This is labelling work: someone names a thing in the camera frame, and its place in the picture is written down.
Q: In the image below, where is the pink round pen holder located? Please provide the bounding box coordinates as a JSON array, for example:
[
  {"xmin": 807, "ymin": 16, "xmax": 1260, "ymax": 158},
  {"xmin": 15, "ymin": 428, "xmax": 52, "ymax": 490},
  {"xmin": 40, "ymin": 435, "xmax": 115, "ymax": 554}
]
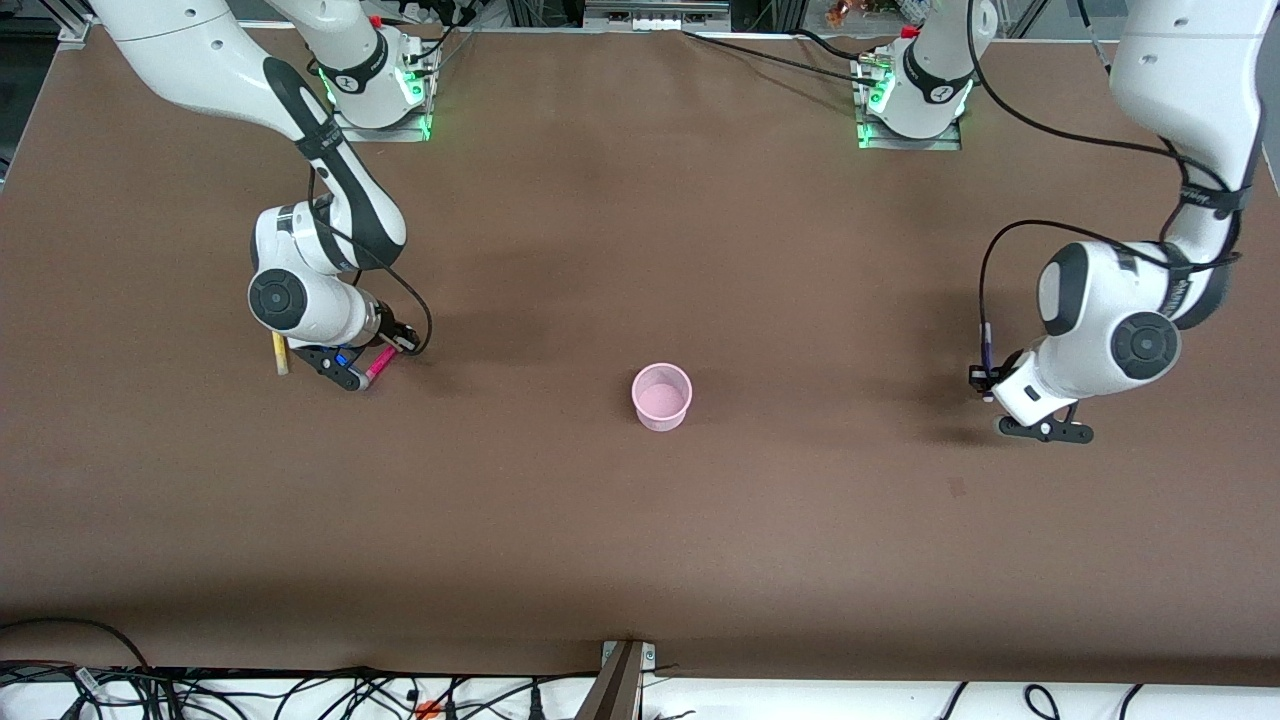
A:
[{"xmin": 631, "ymin": 363, "xmax": 694, "ymax": 433}]

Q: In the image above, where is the grey power strip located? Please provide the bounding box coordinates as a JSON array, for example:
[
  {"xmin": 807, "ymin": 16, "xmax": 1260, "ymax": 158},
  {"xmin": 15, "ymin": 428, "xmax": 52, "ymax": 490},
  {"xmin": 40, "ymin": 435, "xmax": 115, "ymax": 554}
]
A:
[{"xmin": 585, "ymin": 0, "xmax": 731, "ymax": 31}]

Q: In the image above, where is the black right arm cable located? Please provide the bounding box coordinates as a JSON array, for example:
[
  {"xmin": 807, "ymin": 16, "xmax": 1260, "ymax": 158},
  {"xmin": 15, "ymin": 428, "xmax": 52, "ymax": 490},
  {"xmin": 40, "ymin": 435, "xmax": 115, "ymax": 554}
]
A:
[{"xmin": 305, "ymin": 140, "xmax": 434, "ymax": 358}]

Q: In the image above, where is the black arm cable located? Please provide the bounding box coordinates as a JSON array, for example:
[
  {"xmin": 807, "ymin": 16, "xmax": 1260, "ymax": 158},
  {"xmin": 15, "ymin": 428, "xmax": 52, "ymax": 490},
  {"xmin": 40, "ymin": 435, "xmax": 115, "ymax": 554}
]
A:
[
  {"xmin": 965, "ymin": 0, "xmax": 1246, "ymax": 331},
  {"xmin": 305, "ymin": 140, "xmax": 434, "ymax": 358}
]

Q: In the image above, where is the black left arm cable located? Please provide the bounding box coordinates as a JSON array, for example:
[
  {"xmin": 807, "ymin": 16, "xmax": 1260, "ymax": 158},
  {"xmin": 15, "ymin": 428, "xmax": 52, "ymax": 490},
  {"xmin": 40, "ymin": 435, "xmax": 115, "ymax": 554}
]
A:
[{"xmin": 965, "ymin": 0, "xmax": 1246, "ymax": 331}]

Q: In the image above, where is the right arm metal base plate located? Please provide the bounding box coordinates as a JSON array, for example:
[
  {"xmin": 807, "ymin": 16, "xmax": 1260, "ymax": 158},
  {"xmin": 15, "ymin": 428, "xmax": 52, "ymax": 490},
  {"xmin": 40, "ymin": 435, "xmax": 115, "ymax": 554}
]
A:
[{"xmin": 328, "ymin": 100, "xmax": 433, "ymax": 143}]

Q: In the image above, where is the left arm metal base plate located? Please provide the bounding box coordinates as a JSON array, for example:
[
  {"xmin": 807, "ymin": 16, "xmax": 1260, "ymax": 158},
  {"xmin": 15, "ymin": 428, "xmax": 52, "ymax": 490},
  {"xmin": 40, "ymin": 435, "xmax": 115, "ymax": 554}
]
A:
[{"xmin": 857, "ymin": 110, "xmax": 963, "ymax": 151}]

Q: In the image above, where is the black looped floor cable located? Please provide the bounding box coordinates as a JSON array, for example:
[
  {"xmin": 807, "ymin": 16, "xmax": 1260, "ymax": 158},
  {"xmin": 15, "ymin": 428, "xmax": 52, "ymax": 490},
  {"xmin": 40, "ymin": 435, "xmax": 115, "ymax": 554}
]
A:
[{"xmin": 0, "ymin": 617, "xmax": 151, "ymax": 671}]

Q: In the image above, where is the short black table cable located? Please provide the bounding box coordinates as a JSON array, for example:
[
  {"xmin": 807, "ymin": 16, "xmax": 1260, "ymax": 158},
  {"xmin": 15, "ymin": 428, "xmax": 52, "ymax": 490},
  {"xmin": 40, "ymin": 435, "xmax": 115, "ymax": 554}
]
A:
[{"xmin": 798, "ymin": 28, "xmax": 873, "ymax": 59}]

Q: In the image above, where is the long black table cable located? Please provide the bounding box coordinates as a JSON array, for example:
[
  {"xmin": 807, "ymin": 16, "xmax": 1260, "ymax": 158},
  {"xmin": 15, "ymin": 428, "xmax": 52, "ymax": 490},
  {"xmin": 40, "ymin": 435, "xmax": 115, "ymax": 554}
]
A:
[{"xmin": 683, "ymin": 30, "xmax": 873, "ymax": 81}]

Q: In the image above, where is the white tagged cable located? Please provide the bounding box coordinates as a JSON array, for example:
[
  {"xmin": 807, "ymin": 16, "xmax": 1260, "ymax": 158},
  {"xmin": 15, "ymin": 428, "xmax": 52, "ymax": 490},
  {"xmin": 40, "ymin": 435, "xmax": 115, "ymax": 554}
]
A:
[{"xmin": 68, "ymin": 667, "xmax": 103, "ymax": 720}]

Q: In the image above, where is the metal table edge bracket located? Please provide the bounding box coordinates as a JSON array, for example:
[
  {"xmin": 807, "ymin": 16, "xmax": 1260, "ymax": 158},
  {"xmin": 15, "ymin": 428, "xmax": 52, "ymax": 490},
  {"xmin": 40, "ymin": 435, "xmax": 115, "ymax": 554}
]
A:
[{"xmin": 575, "ymin": 640, "xmax": 657, "ymax": 720}]

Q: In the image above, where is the aluminium frame corner post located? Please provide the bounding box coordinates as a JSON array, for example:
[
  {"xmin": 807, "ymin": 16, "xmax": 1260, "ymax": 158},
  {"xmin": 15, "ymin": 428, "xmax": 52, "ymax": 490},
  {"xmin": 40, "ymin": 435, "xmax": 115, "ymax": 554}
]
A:
[{"xmin": 55, "ymin": 0, "xmax": 96, "ymax": 46}]

